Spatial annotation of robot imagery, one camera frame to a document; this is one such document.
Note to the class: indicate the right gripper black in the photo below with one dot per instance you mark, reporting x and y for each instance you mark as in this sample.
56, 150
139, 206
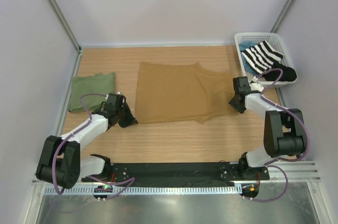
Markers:
239, 109

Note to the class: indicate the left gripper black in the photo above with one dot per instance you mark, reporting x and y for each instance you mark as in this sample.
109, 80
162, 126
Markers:
130, 120

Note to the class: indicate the green tank top blue trim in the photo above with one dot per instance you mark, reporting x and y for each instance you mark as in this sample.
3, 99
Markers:
95, 88

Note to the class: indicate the tan tank top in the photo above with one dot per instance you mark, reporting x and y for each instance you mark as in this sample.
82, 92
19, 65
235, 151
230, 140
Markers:
171, 93

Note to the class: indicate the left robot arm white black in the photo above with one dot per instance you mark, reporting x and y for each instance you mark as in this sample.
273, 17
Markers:
60, 161

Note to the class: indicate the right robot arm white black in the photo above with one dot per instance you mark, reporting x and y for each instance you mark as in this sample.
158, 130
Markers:
284, 130

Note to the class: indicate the black white striped tank top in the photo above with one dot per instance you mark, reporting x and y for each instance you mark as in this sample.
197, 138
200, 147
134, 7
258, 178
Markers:
260, 56

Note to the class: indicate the white plastic laundry basket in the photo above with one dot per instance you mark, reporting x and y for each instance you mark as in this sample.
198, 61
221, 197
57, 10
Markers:
274, 40

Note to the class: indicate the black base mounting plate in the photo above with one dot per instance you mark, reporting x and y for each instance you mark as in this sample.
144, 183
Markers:
185, 175

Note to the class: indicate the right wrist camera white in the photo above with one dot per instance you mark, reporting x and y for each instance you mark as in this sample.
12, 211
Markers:
255, 85

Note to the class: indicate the white slotted cable duct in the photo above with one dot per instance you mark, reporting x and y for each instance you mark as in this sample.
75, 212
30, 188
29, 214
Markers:
95, 189

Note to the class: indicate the right aluminium corner post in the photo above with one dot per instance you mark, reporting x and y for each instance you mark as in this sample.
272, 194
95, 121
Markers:
287, 2

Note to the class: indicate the aluminium corner post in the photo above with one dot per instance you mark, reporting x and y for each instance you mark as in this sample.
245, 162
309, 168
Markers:
287, 2
62, 20

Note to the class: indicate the left aluminium corner post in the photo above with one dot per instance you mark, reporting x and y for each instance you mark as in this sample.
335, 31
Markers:
62, 20

